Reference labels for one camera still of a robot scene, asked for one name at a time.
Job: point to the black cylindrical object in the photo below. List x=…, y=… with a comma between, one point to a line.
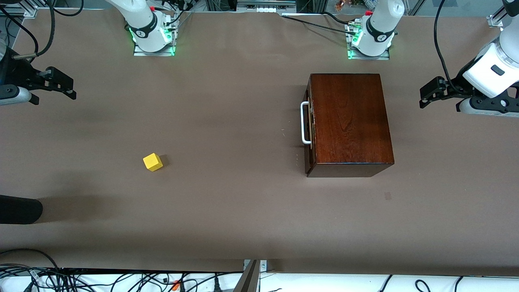
x=20, y=209

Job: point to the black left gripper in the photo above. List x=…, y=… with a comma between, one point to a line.
x=457, y=86

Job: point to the grey metal device box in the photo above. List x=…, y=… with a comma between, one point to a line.
x=263, y=4

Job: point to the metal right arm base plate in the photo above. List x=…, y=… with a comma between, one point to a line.
x=162, y=53

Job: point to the aluminium frame profile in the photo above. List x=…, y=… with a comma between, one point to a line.
x=30, y=12
x=495, y=21

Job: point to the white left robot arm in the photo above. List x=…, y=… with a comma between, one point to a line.
x=381, y=28

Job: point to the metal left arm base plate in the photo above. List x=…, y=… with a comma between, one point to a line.
x=383, y=57

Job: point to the yellow block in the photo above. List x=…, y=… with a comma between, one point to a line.
x=153, y=162

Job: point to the dark wooden cabinet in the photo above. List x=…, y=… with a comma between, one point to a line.
x=348, y=121

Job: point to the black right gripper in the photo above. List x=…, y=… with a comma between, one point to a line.
x=16, y=73

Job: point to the aluminium frame strut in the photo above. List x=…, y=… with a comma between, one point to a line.
x=249, y=280

